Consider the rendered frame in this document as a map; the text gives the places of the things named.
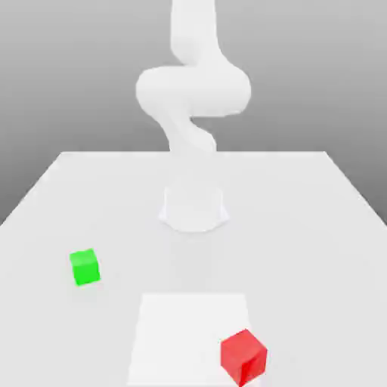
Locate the small green cube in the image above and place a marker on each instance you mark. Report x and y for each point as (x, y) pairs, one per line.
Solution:
(85, 267)

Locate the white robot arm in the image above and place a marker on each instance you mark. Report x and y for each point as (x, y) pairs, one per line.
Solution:
(193, 90)

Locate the small red cube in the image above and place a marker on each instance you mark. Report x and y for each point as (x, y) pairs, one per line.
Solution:
(242, 355)

